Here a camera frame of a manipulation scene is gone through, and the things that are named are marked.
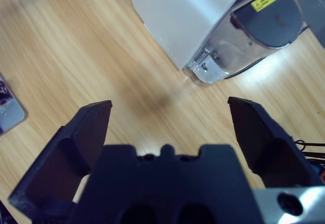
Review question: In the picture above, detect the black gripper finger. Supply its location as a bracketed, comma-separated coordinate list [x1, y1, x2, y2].
[227, 96, 319, 188]
[7, 101, 113, 221]

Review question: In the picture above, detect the white capsule coffee machine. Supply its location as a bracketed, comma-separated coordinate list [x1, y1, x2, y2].
[131, 0, 253, 71]

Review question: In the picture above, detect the clear water tank dark lid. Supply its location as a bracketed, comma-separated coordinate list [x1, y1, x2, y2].
[186, 0, 311, 85]

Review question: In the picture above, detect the yellow warning sticker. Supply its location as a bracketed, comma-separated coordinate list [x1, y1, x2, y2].
[250, 0, 280, 13]

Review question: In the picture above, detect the white mount block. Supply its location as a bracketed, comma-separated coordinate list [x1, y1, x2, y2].
[0, 73, 28, 136]

